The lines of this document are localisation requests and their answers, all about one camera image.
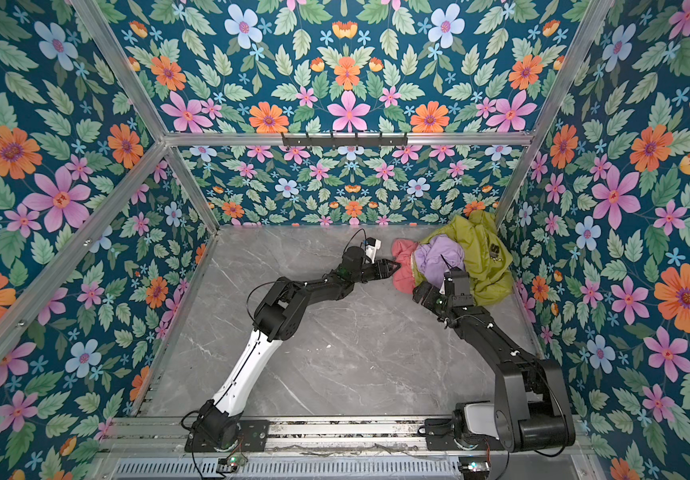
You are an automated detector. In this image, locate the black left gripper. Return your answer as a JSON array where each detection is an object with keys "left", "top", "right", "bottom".
[{"left": 349, "top": 257, "right": 399, "bottom": 284}]

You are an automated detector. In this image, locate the pink red cloth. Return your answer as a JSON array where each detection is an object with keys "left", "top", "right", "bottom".
[{"left": 391, "top": 238, "right": 420, "bottom": 295}]

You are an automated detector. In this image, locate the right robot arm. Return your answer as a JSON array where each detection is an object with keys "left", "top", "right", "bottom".
[{"left": 412, "top": 269, "right": 576, "bottom": 456}]

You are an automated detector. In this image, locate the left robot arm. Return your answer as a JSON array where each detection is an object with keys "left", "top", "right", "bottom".
[{"left": 185, "top": 238, "right": 401, "bottom": 453}]

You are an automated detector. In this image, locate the lilac purple cloth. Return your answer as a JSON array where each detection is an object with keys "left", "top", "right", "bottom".
[{"left": 414, "top": 234, "right": 465, "bottom": 288}]

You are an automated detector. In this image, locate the lime green cloth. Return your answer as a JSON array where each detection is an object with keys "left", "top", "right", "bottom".
[{"left": 417, "top": 210, "right": 513, "bottom": 306}]

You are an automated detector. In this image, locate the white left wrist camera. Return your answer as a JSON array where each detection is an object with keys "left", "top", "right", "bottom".
[{"left": 363, "top": 237, "right": 381, "bottom": 263}]

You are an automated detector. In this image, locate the black hook rail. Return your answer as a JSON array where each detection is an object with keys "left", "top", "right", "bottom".
[{"left": 281, "top": 133, "right": 409, "bottom": 148}]

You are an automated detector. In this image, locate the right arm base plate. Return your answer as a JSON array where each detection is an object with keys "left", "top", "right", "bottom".
[{"left": 417, "top": 417, "right": 471, "bottom": 451}]

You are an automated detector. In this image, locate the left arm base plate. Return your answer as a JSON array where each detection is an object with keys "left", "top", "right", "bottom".
[{"left": 185, "top": 420, "right": 271, "bottom": 453}]

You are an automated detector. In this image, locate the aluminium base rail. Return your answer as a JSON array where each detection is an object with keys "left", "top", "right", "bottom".
[{"left": 89, "top": 415, "right": 598, "bottom": 462}]

